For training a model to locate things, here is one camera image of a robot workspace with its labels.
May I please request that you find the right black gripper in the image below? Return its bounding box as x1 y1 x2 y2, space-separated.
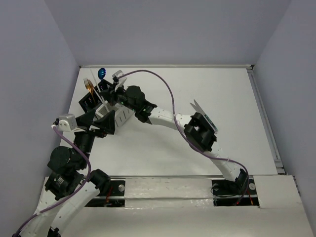
100 82 137 113

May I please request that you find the clear chopstick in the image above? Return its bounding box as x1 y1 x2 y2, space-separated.
91 87 110 112
89 68 101 93

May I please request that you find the copper fork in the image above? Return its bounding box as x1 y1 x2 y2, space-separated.
87 79 97 106

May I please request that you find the blue metallic spoon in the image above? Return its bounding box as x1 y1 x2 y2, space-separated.
97 68 106 80

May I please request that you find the gold fork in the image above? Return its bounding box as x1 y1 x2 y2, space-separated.
83 78 90 92

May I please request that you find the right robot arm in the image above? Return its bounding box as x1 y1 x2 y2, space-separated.
101 86 249 195

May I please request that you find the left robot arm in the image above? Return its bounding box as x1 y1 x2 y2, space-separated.
14 109 115 237

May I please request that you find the white utensil container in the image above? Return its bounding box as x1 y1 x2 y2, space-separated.
95 102 135 128

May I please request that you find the black utensil container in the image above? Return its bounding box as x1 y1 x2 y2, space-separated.
79 80 112 117

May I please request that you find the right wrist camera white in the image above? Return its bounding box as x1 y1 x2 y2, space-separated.
112 70 127 91

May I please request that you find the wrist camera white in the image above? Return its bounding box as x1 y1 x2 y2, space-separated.
51 114 84 132
112 70 127 91

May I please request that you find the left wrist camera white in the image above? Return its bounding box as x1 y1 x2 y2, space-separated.
51 114 84 132

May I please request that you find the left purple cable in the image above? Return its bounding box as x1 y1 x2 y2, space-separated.
13 124 92 237

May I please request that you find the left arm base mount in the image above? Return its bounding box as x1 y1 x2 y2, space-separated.
86 179 125 208

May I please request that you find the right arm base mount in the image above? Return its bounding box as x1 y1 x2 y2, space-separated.
210 178 260 207

